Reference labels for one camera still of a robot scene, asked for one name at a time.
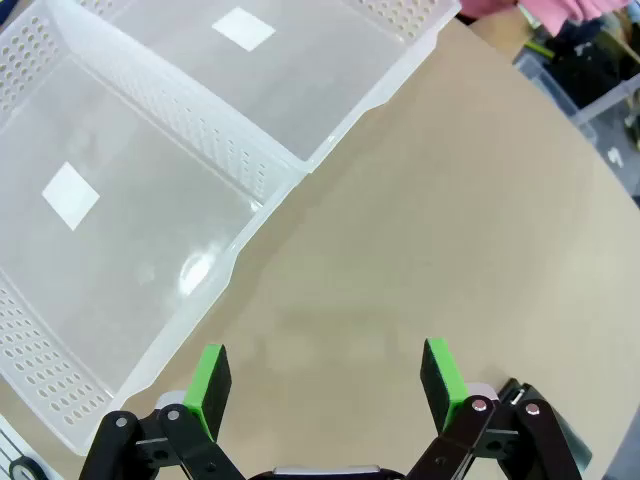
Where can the grey plastic storage bin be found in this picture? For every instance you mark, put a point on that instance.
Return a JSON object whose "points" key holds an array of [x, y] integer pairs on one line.
{"points": [[550, 82]]}

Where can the black tape roll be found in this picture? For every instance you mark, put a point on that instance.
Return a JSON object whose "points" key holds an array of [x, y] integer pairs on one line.
{"points": [[14, 470]]}

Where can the white perforated plastic basket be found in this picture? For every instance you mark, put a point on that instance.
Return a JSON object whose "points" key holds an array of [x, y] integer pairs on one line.
{"points": [[310, 90], [125, 240]]}

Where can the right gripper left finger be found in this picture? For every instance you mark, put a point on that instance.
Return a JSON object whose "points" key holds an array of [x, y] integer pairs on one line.
{"points": [[210, 390]]}

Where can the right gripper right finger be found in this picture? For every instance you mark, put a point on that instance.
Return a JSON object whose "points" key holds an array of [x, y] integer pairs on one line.
{"points": [[442, 385]]}

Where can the person in pink hoodie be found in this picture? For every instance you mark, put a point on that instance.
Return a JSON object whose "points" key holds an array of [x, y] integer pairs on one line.
{"points": [[490, 7]]}

